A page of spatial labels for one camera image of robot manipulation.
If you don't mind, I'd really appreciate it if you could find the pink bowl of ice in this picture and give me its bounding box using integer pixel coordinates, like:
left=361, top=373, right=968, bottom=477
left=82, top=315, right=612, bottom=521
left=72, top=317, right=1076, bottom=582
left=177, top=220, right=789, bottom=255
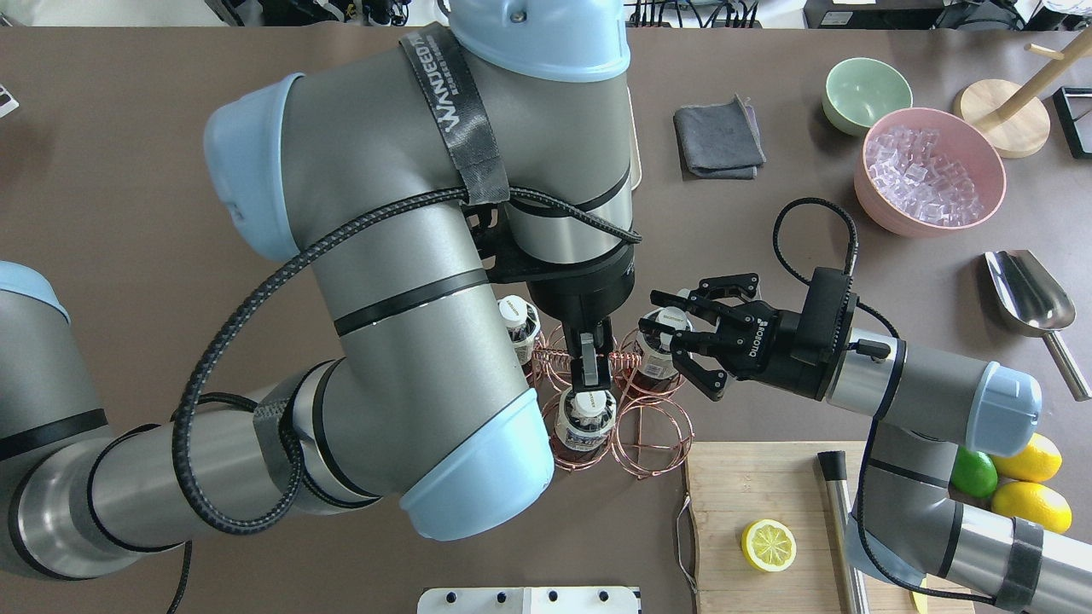
left=854, top=107, right=1007, bottom=238

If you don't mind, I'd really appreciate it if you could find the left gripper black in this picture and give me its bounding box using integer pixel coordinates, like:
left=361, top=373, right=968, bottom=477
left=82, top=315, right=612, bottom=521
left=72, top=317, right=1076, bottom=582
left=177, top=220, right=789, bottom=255
left=477, top=243, right=636, bottom=393

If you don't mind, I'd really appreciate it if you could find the wooden cutting board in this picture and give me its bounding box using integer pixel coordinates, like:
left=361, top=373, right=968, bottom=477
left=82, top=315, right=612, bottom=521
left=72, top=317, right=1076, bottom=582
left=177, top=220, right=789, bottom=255
left=674, top=441, right=978, bottom=614

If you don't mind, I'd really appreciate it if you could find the copper wire bottle basket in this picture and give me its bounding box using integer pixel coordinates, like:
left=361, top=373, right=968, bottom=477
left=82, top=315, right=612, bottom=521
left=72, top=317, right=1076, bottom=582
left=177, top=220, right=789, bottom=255
left=530, top=326, right=695, bottom=479

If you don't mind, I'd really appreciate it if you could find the green bowl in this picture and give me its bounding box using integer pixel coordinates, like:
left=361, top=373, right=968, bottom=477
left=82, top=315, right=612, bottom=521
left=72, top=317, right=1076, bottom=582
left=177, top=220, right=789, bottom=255
left=822, top=57, right=914, bottom=135

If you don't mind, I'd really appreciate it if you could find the yellow lemon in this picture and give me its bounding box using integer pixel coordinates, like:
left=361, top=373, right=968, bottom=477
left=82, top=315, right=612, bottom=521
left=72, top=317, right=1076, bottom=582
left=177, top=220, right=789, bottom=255
left=990, top=481, right=1073, bottom=534
left=990, top=434, right=1063, bottom=484

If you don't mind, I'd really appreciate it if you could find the black glass holder tray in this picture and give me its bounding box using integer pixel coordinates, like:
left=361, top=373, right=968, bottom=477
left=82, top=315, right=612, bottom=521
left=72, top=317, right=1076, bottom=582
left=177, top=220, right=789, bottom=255
left=1051, top=86, right=1091, bottom=160

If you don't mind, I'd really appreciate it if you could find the cream rabbit tray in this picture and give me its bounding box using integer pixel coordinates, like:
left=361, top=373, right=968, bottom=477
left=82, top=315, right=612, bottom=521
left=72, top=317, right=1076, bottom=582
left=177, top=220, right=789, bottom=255
left=625, top=88, right=643, bottom=191

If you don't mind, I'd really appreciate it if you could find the upper yellow lemon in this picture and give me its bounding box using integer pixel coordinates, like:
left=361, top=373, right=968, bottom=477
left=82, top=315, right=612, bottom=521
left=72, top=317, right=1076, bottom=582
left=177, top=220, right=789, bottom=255
left=990, top=434, right=1063, bottom=484

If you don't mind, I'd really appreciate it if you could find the steel cylinder muddler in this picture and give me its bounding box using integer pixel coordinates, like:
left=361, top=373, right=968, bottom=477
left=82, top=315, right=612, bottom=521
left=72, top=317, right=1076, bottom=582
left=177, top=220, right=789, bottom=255
left=816, top=450, right=871, bottom=613

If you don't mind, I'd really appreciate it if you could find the wooden glass stand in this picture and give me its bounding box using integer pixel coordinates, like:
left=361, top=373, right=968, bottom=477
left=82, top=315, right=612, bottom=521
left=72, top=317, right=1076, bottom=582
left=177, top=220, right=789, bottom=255
left=953, top=29, right=1091, bottom=160

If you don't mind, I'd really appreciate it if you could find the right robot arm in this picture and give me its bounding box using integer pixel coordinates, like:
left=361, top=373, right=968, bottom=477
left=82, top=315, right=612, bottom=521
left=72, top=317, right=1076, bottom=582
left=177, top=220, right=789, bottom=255
left=639, top=267, right=1091, bottom=613

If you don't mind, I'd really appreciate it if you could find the green lime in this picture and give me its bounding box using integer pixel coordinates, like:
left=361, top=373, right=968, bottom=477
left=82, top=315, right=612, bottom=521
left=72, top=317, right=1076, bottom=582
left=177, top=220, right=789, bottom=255
left=950, top=446, right=999, bottom=499

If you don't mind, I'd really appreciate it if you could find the tea bottle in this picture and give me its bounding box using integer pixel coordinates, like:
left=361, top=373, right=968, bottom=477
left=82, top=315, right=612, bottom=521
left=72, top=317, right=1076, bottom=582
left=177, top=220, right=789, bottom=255
left=497, top=295, right=541, bottom=374
left=550, top=388, right=618, bottom=467
left=632, top=306, right=695, bottom=393

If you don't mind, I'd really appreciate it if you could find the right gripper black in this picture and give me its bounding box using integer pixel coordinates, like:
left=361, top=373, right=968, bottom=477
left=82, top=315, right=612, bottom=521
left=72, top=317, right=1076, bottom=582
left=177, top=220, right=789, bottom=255
left=650, top=267, right=859, bottom=403

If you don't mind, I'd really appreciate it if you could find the steel ice scoop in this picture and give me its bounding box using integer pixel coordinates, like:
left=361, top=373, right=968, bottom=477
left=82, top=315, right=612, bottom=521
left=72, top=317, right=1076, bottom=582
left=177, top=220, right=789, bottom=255
left=983, top=249, right=1089, bottom=402

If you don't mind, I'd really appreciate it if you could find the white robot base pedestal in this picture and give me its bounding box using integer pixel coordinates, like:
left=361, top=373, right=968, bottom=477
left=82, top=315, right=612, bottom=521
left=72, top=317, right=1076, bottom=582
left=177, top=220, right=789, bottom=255
left=416, top=585, right=643, bottom=613

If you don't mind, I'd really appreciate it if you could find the lower yellow lemon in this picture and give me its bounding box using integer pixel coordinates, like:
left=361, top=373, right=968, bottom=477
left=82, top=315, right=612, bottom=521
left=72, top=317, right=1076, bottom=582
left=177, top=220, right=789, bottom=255
left=990, top=481, right=1073, bottom=534

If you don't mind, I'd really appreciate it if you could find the grey folded cloth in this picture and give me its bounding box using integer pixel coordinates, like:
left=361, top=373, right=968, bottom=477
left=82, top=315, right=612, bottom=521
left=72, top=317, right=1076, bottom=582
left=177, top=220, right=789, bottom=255
left=672, top=95, right=767, bottom=180

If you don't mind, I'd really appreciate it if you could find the half lemon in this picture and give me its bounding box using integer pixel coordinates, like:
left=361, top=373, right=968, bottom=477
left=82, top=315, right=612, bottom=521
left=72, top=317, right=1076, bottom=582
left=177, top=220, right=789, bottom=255
left=741, top=519, right=797, bottom=572

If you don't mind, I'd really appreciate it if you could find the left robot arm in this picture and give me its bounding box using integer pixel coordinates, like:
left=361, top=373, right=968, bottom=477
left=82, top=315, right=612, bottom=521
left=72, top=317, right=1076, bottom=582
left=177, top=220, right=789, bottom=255
left=3, top=1, right=639, bottom=582

